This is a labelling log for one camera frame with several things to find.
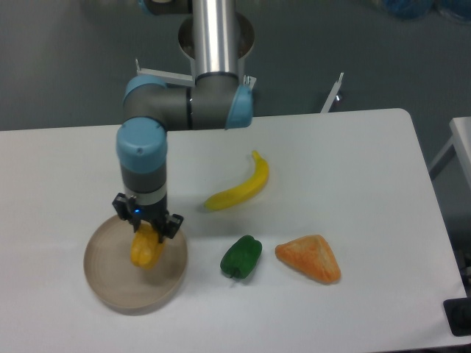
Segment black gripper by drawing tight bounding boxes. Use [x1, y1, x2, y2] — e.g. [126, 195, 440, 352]
[112, 193, 184, 243]

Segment yellow toy pepper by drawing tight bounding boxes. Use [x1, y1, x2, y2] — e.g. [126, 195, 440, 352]
[130, 224, 165, 269]

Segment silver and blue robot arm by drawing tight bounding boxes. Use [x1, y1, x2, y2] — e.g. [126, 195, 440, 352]
[113, 1, 253, 242]

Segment beige round plate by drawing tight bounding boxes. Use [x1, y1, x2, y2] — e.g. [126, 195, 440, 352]
[83, 216, 188, 312]

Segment green toy pepper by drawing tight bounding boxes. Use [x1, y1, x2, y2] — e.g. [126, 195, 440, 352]
[220, 235, 263, 279]

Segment yellow toy banana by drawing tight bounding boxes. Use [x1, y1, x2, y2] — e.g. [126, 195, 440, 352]
[204, 150, 270, 211]

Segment orange triangular toy bread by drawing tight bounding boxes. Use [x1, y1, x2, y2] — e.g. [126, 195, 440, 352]
[275, 235, 341, 284]

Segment white side table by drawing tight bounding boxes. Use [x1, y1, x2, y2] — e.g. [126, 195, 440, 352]
[428, 116, 470, 185]

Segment black device at table edge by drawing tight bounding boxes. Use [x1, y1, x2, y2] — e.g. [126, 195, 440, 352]
[443, 297, 471, 337]

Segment blue plastic bag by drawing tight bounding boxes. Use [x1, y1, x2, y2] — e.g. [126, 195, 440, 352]
[379, 0, 470, 25]

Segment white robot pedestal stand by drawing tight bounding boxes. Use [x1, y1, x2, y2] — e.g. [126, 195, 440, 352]
[135, 13, 344, 113]

